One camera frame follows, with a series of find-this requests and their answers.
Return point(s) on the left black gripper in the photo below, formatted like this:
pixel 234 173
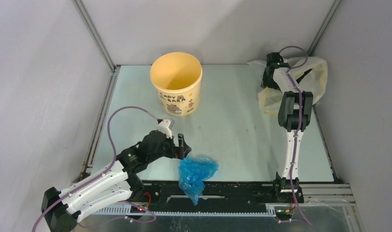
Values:
pixel 180 152

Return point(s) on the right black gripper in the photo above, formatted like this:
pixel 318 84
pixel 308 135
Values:
pixel 270 80

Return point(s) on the blue plastic trash bag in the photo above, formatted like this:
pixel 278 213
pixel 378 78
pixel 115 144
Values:
pixel 193 173

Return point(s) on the translucent yellowish plastic bag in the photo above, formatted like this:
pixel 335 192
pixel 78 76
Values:
pixel 311 77

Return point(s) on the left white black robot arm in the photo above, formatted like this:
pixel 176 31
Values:
pixel 117 181

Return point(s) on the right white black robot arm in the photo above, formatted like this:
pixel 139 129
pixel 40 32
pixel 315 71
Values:
pixel 294 116

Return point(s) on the yellow cartoon trash bin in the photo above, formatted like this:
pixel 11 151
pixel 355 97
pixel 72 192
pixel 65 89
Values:
pixel 177 78

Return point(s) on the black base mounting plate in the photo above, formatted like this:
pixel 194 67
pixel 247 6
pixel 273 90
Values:
pixel 217 197

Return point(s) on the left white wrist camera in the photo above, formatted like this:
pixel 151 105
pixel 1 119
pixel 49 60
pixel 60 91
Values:
pixel 165 126

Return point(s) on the right aluminium corner post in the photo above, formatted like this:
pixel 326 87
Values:
pixel 334 8

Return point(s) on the aluminium corner post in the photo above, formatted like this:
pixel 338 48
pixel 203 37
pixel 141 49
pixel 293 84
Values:
pixel 114 71
pixel 334 8

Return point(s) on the left aluminium corner post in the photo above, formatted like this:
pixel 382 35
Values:
pixel 114 71

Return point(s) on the aluminium frame rail front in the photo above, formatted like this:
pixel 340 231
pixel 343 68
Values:
pixel 319 207

